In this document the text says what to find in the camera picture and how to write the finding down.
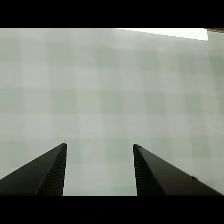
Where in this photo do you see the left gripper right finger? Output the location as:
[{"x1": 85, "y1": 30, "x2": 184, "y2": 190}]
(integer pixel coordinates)
[{"x1": 132, "y1": 143, "x2": 224, "y2": 196}]

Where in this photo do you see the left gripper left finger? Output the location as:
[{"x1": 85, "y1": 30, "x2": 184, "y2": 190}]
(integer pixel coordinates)
[{"x1": 0, "y1": 142, "x2": 68, "y2": 196}]

